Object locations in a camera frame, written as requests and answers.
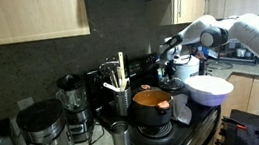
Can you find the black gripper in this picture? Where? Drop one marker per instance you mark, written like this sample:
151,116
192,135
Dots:
167,52

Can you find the glass pot lid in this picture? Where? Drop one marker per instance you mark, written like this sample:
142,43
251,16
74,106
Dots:
171,84

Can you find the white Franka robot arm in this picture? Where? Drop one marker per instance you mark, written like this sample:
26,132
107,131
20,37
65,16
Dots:
252,32

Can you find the white rice cooker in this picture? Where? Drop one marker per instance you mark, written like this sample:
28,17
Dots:
187,66

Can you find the white dish cloth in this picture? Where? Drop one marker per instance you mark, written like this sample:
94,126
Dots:
182,109

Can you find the large white bowl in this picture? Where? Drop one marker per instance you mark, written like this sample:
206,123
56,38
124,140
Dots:
207,90

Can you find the wooden spatula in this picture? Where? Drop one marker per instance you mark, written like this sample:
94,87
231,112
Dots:
121,68

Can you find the steel utensil holder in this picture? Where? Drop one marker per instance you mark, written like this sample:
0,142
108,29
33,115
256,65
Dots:
124,101

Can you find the white plastic spoon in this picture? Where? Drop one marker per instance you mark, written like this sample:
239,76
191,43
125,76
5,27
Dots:
110,86

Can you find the black electric stove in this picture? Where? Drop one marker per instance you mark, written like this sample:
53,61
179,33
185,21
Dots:
191,131

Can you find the black dish rack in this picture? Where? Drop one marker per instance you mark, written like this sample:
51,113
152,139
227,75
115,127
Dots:
238,53

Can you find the light wood base cabinet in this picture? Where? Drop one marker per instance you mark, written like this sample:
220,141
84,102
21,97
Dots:
246,94

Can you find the stainless steel tumbler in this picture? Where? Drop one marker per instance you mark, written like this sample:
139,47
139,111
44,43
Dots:
121,142

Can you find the black blender with glass jar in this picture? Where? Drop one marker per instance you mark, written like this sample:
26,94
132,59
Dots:
72,100

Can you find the steel coffee maker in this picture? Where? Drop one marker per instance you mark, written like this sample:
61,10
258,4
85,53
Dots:
47,133

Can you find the white wall outlet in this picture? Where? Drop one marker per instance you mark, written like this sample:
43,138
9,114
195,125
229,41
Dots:
25,103

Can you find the light wood wall cabinet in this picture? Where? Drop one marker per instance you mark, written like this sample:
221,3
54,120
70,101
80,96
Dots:
28,18

